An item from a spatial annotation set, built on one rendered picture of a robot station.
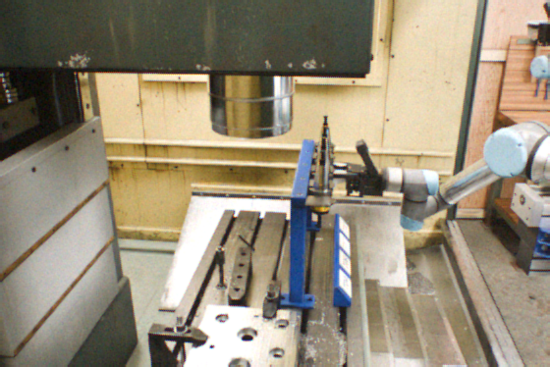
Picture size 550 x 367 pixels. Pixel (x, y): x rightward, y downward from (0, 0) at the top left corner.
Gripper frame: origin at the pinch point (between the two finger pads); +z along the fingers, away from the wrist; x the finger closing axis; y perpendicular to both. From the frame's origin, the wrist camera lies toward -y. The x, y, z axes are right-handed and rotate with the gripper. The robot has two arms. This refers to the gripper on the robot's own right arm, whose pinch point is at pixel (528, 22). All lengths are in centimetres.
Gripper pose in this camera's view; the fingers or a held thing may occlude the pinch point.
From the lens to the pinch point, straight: 219.8
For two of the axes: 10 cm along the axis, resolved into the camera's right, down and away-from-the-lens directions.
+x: 9.7, -2.1, 1.5
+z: -2.2, -3.7, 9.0
